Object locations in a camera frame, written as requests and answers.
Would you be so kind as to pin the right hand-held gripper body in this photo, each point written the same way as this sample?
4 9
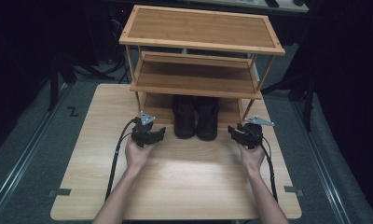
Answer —
253 133

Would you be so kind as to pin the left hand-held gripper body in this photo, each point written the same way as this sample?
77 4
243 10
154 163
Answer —
141 130

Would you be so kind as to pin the black knit sneaker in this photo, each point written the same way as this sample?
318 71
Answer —
184 119
208 121

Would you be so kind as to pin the wooden three-tier shoe rack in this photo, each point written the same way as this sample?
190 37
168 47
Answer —
200 29

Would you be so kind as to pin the person's left hand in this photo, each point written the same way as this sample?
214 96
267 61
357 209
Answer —
138 157

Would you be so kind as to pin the person's right hand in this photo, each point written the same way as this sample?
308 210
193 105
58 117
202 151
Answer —
252 160

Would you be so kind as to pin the black metal stand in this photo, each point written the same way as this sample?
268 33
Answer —
307 102

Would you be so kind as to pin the grey tape strip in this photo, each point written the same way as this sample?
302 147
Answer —
60 192
293 189

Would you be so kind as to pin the black tripod stand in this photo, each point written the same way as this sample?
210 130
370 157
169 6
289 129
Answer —
55 81

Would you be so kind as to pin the small black device on desk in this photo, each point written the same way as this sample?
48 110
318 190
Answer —
298 2

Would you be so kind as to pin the metal floor rail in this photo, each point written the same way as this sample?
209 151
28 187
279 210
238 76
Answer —
323 168
29 146

